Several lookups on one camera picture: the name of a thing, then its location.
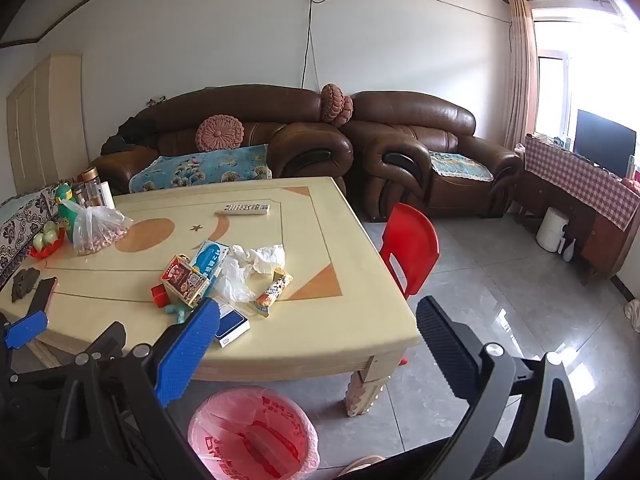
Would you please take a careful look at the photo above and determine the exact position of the red yellow snack box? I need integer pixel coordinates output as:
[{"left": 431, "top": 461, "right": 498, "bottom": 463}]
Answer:
[{"left": 160, "top": 255, "right": 211, "bottom": 307}]

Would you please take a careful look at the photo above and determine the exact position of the light blue seat cloth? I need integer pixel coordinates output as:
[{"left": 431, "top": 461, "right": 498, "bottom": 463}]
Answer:
[{"left": 429, "top": 152, "right": 495, "bottom": 183}]

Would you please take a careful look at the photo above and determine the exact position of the red fruit bowl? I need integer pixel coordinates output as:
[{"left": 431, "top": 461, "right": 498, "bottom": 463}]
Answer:
[{"left": 29, "top": 230, "right": 66, "bottom": 260}]

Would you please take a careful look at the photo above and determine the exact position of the clear bag of nuts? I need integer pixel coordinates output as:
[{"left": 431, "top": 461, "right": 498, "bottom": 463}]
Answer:
[{"left": 65, "top": 202, "right": 135, "bottom": 257}]

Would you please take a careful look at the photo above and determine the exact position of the dark clothes pile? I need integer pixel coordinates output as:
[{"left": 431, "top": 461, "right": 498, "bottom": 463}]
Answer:
[{"left": 100, "top": 116, "right": 161, "bottom": 156}]

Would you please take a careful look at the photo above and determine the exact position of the blue white packet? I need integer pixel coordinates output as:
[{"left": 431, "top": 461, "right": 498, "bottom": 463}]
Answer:
[{"left": 190, "top": 240, "right": 231, "bottom": 278}]

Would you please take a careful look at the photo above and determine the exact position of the black monitor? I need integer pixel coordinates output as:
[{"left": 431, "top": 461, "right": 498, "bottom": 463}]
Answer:
[{"left": 573, "top": 108, "right": 638, "bottom": 178}]

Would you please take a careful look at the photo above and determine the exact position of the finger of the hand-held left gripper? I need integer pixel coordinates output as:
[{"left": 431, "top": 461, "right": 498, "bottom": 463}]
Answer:
[
  {"left": 10, "top": 322, "right": 129, "bottom": 377},
  {"left": 0, "top": 309, "right": 49, "bottom": 361}
]

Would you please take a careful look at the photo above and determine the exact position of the beige wardrobe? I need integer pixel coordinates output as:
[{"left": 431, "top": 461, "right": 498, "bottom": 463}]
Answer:
[{"left": 6, "top": 54, "right": 86, "bottom": 196}]

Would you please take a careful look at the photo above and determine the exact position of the green toy figure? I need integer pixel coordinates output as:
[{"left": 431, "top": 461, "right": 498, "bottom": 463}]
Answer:
[{"left": 55, "top": 184, "right": 81, "bottom": 233}]

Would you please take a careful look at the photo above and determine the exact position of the pink plastic bin liner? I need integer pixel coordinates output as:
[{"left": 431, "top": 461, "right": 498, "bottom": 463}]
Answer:
[{"left": 187, "top": 386, "right": 321, "bottom": 480}]

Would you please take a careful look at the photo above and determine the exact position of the dark brown lump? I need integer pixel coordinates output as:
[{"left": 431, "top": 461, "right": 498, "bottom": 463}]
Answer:
[{"left": 11, "top": 267, "right": 41, "bottom": 303}]

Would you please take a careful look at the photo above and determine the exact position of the person's beige shoe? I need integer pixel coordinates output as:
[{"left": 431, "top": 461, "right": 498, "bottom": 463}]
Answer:
[{"left": 337, "top": 455, "right": 386, "bottom": 480}]

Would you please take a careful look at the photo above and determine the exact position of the red white checked cloth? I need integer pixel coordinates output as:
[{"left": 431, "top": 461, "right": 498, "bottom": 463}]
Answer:
[{"left": 522, "top": 134, "right": 640, "bottom": 233}]

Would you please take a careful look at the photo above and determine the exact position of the beige wooden table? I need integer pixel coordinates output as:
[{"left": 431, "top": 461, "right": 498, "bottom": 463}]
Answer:
[{"left": 0, "top": 176, "right": 422, "bottom": 418}]

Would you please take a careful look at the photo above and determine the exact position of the blue white card box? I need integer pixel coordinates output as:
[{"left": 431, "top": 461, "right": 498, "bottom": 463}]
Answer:
[{"left": 212, "top": 302, "right": 251, "bottom": 348}]

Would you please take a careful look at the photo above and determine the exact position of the white remote control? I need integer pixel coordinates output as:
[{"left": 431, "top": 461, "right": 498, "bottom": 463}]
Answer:
[{"left": 215, "top": 202, "right": 271, "bottom": 216}]

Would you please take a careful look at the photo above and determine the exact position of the brown leather armchair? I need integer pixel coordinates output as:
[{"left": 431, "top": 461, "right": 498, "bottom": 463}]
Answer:
[{"left": 340, "top": 91, "right": 523, "bottom": 221}]

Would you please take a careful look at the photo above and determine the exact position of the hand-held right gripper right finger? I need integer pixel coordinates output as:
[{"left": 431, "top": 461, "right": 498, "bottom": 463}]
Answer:
[{"left": 416, "top": 296, "right": 587, "bottom": 480}]

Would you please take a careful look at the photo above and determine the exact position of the purple white patterned cloth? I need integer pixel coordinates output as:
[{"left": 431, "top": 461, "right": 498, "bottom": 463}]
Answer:
[{"left": 0, "top": 180, "right": 76, "bottom": 286}]

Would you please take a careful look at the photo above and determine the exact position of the red plastic chair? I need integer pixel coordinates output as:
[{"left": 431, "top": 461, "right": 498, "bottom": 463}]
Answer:
[{"left": 378, "top": 202, "right": 441, "bottom": 367}]

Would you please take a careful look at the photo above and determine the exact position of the pink round cushion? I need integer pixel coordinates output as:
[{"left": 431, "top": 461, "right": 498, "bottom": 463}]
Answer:
[
  {"left": 320, "top": 83, "right": 354, "bottom": 127},
  {"left": 196, "top": 115, "right": 245, "bottom": 151}
]

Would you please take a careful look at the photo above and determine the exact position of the white round appliance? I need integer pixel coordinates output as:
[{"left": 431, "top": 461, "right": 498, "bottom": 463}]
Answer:
[{"left": 536, "top": 206, "right": 569, "bottom": 253}]

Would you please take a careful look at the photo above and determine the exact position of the glass jar with brown lid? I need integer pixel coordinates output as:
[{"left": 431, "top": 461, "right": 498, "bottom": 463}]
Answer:
[{"left": 77, "top": 167, "right": 103, "bottom": 208}]

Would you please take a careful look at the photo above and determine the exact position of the black smartphone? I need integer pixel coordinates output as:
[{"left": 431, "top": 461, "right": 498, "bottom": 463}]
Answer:
[{"left": 27, "top": 276, "right": 58, "bottom": 313}]

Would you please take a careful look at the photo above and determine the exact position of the bright window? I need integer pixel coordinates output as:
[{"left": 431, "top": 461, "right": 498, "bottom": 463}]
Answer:
[{"left": 532, "top": 7, "right": 626, "bottom": 136}]

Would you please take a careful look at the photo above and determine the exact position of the pink curtain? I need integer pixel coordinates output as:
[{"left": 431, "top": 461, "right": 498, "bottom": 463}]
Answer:
[{"left": 502, "top": 0, "right": 540, "bottom": 151}]

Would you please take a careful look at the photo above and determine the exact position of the large brown leather sofa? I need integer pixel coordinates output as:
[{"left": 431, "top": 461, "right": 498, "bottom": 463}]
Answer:
[{"left": 92, "top": 85, "right": 355, "bottom": 198}]

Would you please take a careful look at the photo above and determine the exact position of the brown wooden cabinet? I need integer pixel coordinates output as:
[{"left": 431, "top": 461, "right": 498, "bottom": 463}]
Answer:
[{"left": 515, "top": 160, "right": 640, "bottom": 286}]

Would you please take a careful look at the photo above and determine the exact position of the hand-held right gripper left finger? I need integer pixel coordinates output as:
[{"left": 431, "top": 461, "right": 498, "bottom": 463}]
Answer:
[{"left": 50, "top": 297, "right": 221, "bottom": 480}]

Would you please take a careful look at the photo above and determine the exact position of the crumpled white tissue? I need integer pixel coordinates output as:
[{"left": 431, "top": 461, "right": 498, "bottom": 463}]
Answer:
[{"left": 230, "top": 244, "right": 286, "bottom": 276}]

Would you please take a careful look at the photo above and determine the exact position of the orange white snack wrapper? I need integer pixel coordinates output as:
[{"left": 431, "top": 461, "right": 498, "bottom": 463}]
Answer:
[{"left": 254, "top": 269, "right": 292, "bottom": 318}]

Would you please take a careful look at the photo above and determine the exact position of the black wall cable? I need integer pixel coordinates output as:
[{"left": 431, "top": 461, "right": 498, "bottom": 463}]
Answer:
[{"left": 300, "top": 0, "right": 321, "bottom": 91}]

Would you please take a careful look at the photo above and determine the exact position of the clear plastic bag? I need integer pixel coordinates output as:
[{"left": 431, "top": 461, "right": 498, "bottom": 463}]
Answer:
[{"left": 212, "top": 255, "right": 257, "bottom": 304}]

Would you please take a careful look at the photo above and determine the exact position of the blue floral blanket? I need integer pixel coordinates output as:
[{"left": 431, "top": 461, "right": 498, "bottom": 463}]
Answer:
[{"left": 129, "top": 144, "right": 273, "bottom": 193}]

